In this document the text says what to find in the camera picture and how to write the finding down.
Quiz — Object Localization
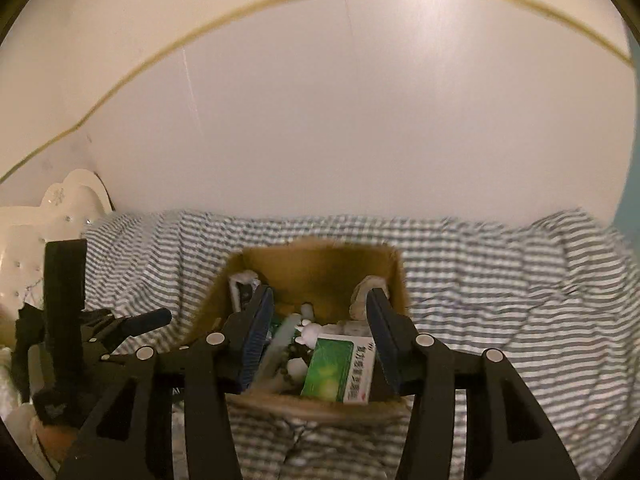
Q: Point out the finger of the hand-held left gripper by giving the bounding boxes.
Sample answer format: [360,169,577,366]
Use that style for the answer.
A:
[102,308,173,347]

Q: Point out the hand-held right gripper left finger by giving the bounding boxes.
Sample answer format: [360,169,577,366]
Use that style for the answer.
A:
[60,285,276,480]

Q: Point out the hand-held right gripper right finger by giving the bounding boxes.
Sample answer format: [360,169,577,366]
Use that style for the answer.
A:
[365,289,576,480]

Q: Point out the green medicine box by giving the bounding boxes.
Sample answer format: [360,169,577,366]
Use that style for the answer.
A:
[301,332,377,406]

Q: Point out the brown cardboard box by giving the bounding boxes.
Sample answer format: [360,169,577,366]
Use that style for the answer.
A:
[192,242,412,422]

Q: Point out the person's left forearm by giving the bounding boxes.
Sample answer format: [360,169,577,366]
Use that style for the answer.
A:
[32,424,77,463]

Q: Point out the pale green tube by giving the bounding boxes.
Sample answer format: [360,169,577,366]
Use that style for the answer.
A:
[260,312,302,392]

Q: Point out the white rabbit figurine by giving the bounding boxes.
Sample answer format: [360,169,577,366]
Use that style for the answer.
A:
[295,316,322,352]

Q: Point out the white packet with dark print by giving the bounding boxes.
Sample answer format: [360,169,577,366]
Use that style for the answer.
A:
[228,270,262,312]

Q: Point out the beige lumpy object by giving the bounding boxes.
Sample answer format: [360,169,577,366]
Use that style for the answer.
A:
[349,275,390,322]

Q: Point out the white fluffy cloth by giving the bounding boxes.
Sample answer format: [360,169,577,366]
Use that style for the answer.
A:
[0,347,32,421]

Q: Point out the cream tufted headboard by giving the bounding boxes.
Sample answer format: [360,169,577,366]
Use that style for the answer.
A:
[0,169,115,351]

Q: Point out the grey checked blanket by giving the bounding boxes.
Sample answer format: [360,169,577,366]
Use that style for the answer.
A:
[80,207,632,480]

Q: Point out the teal curtain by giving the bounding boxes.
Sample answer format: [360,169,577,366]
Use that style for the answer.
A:
[611,195,640,243]

